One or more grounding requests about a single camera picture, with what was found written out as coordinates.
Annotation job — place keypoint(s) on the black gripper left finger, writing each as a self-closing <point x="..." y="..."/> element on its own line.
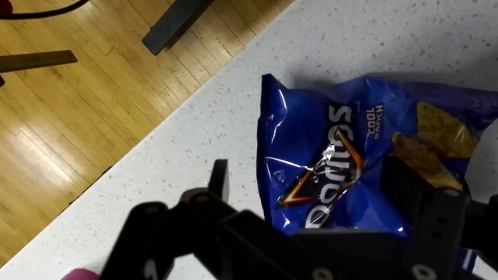
<point x="172" y="238"/>

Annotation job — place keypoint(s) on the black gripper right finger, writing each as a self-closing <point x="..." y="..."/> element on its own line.
<point x="441" y="227"/>

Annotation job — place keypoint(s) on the blue chips packet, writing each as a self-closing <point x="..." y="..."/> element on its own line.
<point x="306" y="129"/>

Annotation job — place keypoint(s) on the magenta plastic cup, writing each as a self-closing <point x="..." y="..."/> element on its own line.
<point x="83" y="273"/>

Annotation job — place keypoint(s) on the black stand leg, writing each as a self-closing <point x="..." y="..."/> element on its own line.
<point x="37" y="59"/>
<point x="174" y="24"/>

